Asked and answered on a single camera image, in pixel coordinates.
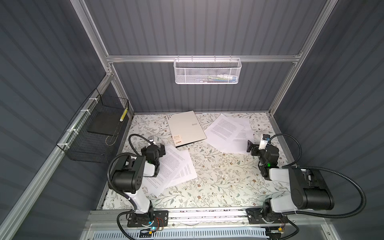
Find white wire mesh basket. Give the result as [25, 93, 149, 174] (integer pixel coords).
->
[173, 57, 242, 85]

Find printed paper sheet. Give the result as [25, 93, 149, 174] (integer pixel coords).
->
[222, 118, 254, 154]
[205, 114, 245, 154]
[142, 145, 186, 197]

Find pens in white basket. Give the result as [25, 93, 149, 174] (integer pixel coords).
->
[195, 75, 238, 84]

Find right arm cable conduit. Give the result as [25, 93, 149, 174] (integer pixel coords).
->
[268, 133, 367, 219]

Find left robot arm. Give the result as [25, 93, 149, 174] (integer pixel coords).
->
[107, 144, 166, 226]

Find black pad in basket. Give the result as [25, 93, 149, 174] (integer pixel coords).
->
[87, 112, 122, 136]

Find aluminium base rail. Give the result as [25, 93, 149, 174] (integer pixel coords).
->
[81, 207, 335, 236]

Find yellow marker pen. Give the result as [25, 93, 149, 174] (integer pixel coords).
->
[120, 108, 128, 122]

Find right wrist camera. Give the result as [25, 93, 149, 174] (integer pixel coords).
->
[259, 134, 271, 150]

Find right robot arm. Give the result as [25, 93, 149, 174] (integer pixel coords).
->
[247, 140, 335, 223]

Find black wire basket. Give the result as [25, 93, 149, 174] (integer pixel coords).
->
[57, 90, 130, 164]

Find black clip folder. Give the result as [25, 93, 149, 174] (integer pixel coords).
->
[167, 111, 207, 148]

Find printed paper sheet underneath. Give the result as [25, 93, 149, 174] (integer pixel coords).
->
[168, 150, 198, 188]

